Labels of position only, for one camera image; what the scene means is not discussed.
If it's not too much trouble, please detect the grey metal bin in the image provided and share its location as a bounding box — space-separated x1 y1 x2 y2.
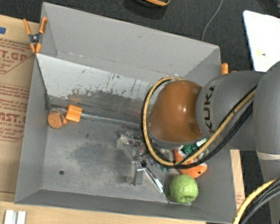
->
7 2 267 224

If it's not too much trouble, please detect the orange toy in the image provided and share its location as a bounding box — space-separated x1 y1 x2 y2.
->
169 148 210 180

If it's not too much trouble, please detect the green toy apple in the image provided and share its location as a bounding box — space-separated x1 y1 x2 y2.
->
166 172 202 207

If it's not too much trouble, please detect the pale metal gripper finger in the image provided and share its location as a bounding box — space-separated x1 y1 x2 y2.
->
140 166 176 203
127 160 147 188

